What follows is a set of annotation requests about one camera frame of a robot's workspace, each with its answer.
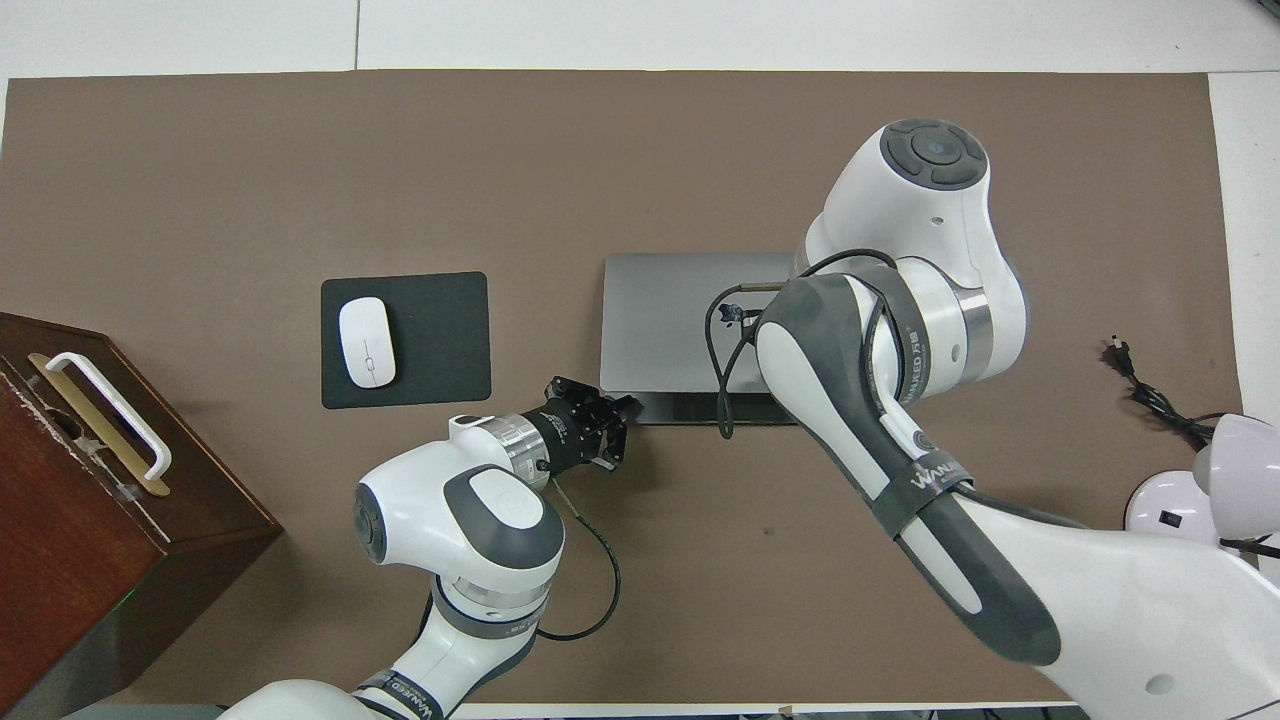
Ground brown table mat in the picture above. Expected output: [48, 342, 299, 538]
[0, 69, 1244, 706]

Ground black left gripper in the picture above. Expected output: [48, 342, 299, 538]
[527, 375, 644, 474]

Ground white box handle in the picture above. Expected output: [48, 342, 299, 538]
[45, 351, 174, 481]

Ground white desk lamp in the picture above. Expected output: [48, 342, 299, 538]
[1123, 412, 1280, 561]

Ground dark wooden box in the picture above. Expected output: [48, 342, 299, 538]
[0, 312, 284, 720]

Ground brass handle plate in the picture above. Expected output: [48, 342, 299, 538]
[27, 352, 171, 498]

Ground black lamp power cable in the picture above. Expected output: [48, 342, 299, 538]
[1103, 337, 1219, 449]

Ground white computer mouse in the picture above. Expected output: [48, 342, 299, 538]
[338, 297, 397, 389]

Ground grey laptop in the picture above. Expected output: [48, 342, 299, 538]
[600, 252, 801, 426]

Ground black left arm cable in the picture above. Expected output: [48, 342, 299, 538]
[535, 462, 623, 642]

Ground black mouse pad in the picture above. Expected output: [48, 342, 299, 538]
[320, 271, 493, 410]

